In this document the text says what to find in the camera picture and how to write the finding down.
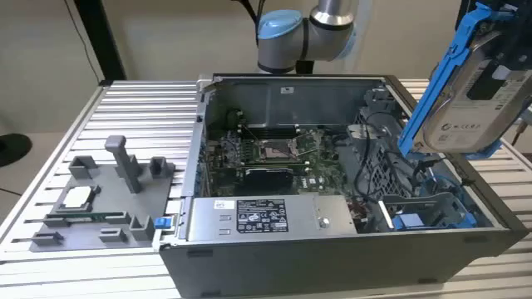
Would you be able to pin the black chair base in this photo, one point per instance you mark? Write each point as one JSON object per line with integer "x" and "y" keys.
{"x": 12, "y": 149}

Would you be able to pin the silver disk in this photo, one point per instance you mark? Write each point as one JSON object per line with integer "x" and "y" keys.
{"x": 462, "y": 124}

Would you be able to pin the open grey PC case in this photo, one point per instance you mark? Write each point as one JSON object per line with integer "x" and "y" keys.
{"x": 291, "y": 268}

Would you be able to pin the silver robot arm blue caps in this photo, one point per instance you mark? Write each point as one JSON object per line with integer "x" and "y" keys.
{"x": 283, "y": 46}

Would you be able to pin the grey metal drive cage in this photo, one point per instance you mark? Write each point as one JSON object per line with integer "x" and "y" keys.
{"x": 374, "y": 177}

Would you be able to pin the silver power supply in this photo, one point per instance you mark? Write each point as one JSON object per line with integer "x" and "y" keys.
{"x": 208, "y": 218}

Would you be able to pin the blue case latch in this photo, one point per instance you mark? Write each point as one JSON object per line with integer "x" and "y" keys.
{"x": 162, "y": 223}

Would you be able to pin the grey parts rack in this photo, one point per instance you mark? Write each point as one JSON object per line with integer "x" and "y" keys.
{"x": 104, "y": 187}

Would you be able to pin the silver CPU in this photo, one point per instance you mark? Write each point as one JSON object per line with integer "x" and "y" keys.
{"x": 78, "y": 197}

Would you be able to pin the black RAM slot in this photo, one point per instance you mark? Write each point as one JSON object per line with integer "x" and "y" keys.
{"x": 270, "y": 162}

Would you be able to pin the CPU socket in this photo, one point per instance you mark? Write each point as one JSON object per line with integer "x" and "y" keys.
{"x": 272, "y": 152}

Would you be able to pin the black upright post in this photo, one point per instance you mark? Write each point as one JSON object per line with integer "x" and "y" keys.
{"x": 108, "y": 40}

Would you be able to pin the green RAM stick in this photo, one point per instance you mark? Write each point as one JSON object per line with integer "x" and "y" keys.
{"x": 98, "y": 215}

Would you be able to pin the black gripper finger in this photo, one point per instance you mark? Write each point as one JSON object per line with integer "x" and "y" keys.
{"x": 482, "y": 85}

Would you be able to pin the grey disk bay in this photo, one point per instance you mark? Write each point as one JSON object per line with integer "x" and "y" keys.
{"x": 420, "y": 202}

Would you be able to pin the green motherboard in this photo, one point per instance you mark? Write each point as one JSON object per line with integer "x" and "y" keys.
{"x": 318, "y": 152}

